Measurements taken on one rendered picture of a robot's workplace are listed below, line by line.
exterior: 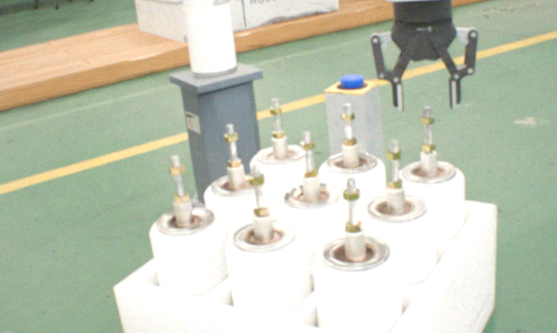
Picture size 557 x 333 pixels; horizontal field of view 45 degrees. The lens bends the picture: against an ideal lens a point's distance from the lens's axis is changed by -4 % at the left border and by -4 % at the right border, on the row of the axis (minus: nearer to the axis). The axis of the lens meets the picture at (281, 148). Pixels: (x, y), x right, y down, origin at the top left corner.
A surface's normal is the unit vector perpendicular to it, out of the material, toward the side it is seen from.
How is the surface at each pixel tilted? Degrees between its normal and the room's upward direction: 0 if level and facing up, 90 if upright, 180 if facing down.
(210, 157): 90
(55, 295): 0
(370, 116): 90
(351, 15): 90
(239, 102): 90
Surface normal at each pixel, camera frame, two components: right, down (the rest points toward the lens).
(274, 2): 0.52, 0.25
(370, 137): 0.85, 0.10
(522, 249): -0.11, -0.93
